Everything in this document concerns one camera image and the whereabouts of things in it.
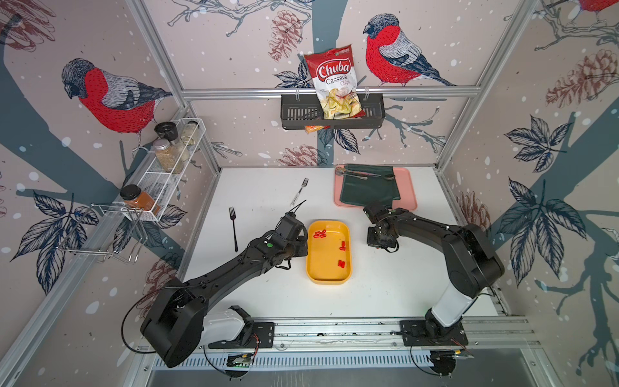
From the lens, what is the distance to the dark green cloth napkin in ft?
3.60

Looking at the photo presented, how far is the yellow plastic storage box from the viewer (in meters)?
0.85

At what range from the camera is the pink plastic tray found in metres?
1.09

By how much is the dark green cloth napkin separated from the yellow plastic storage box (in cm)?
17
